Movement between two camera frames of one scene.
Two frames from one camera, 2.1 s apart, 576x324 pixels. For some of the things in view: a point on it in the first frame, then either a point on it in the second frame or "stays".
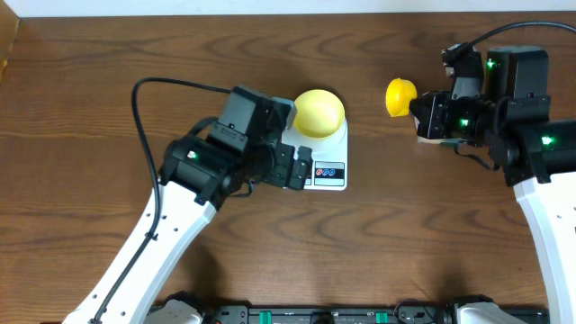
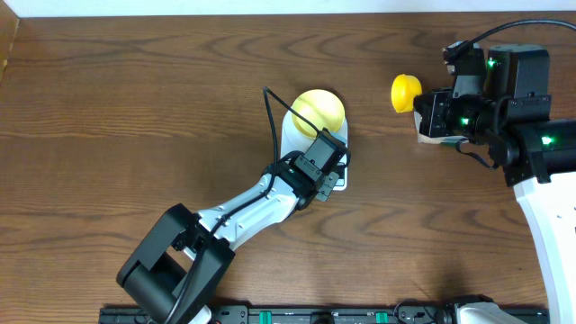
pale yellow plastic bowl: [319, 113] stays
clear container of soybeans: [436, 140] stays
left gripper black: [279, 174] -> [331, 182]
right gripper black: [431, 124] stays
